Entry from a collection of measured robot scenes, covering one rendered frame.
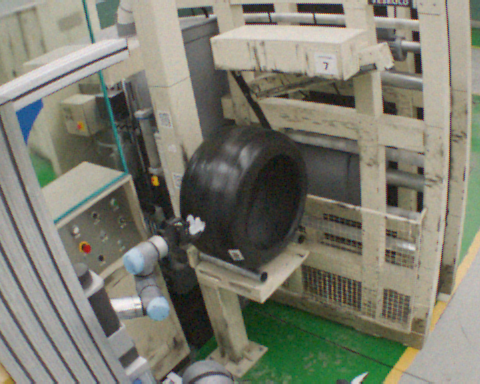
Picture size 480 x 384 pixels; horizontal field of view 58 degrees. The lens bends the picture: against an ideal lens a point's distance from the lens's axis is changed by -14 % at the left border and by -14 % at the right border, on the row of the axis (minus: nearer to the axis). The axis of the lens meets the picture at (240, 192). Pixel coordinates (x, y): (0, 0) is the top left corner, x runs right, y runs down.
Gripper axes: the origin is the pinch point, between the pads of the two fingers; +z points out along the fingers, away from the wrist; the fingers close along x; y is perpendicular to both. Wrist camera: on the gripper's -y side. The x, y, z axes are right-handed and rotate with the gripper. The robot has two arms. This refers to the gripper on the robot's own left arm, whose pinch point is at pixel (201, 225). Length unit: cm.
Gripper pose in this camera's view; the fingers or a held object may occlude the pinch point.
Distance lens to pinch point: 180.6
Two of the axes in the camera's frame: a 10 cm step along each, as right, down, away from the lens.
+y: -0.9, -9.0, -4.2
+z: 6.2, -3.8, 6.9
